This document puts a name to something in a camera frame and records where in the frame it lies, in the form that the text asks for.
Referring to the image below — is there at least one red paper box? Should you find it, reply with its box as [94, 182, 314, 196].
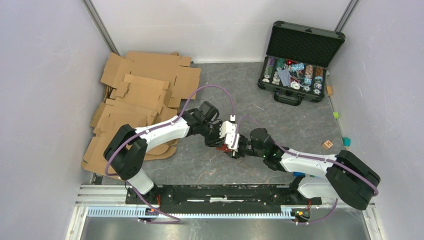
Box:
[216, 144, 232, 153]

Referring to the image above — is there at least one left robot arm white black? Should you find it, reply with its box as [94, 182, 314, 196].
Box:
[103, 101, 224, 204]

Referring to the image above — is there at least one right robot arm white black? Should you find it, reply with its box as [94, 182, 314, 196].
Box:
[228, 128, 381, 211]

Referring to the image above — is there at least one blue toy block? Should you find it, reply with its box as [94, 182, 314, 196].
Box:
[293, 172, 306, 177]

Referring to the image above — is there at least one wooden letter block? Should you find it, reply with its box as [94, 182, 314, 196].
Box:
[321, 140, 334, 150]

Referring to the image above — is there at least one stack of flat brown cardboard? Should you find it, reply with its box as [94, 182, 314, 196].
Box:
[81, 51, 201, 175]

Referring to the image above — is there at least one black poker chip case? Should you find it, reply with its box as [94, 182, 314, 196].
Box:
[257, 20, 346, 106]

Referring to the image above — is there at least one teal cube block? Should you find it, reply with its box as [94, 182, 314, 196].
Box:
[342, 136, 351, 147]

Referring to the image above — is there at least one small brown wooden block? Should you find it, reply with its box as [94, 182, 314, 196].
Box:
[326, 85, 333, 97]

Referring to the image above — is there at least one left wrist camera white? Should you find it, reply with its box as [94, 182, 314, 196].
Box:
[219, 115, 238, 144]

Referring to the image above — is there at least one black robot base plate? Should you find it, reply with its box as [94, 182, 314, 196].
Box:
[146, 184, 322, 214]

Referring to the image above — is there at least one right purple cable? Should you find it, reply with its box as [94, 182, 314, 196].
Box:
[235, 115, 380, 226]

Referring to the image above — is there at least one aluminium frame rail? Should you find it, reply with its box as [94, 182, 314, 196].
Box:
[64, 184, 385, 240]

